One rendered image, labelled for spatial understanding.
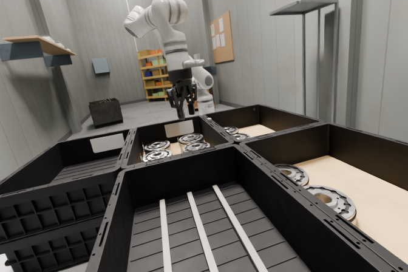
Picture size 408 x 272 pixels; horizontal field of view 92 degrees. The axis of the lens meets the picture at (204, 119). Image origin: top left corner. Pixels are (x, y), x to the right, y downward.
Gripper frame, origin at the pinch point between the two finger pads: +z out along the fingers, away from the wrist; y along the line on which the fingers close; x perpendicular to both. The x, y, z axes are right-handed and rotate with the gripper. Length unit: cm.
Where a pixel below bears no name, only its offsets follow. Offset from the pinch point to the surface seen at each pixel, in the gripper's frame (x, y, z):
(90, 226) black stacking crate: -8.9, 33.9, 19.3
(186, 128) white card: -13.2, -15.7, 11.5
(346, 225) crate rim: 42, 28, 7
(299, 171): 34.3, 4.8, 13.7
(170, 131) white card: -18.2, -10.7, 11.4
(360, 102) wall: 79, -238, 53
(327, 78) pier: 45, -242, 21
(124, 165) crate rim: -2.6, 25.0, 6.6
